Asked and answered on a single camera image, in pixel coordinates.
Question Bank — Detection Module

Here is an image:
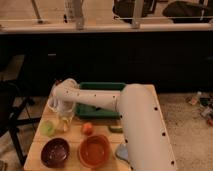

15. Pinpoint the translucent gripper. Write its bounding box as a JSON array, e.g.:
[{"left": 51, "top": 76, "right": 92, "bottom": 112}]
[{"left": 57, "top": 101, "right": 76, "bottom": 122}]

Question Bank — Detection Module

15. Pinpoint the blue sponge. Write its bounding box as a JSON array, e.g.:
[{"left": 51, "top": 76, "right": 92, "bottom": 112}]
[{"left": 115, "top": 144, "right": 129, "bottom": 162}]

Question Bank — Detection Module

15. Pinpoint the orange tomato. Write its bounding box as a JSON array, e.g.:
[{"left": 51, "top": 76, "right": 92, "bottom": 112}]
[{"left": 82, "top": 122, "right": 93, "bottom": 135}]

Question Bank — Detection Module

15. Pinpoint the wooden table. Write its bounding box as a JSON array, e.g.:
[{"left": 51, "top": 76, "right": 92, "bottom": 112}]
[{"left": 23, "top": 83, "right": 179, "bottom": 171}]

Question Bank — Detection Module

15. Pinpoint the yellow banana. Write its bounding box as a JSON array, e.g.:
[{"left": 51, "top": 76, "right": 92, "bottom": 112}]
[{"left": 57, "top": 117, "right": 71, "bottom": 132}]

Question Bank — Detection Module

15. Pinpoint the orange bowl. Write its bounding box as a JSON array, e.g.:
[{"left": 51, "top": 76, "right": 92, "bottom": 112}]
[{"left": 78, "top": 135, "right": 110, "bottom": 169}]

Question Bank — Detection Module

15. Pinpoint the white cup with utensil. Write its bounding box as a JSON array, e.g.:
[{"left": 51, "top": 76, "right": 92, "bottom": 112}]
[{"left": 47, "top": 95, "right": 58, "bottom": 112}]

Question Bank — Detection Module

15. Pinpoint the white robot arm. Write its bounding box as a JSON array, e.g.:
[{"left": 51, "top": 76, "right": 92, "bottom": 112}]
[{"left": 53, "top": 79, "right": 178, "bottom": 171}]

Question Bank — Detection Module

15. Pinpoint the green plastic tray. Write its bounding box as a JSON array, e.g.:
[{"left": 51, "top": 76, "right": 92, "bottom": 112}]
[{"left": 75, "top": 82, "right": 126, "bottom": 119}]

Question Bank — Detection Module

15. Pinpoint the black chair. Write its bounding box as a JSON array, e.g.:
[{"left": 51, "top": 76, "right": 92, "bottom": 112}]
[{"left": 0, "top": 54, "right": 43, "bottom": 167}]

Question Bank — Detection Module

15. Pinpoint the green cucumber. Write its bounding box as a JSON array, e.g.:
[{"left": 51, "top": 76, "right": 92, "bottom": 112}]
[{"left": 108, "top": 126, "right": 123, "bottom": 133}]

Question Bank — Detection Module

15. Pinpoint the purple bowl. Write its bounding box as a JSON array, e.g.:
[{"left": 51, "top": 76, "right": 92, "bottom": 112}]
[{"left": 40, "top": 138, "right": 70, "bottom": 168}]

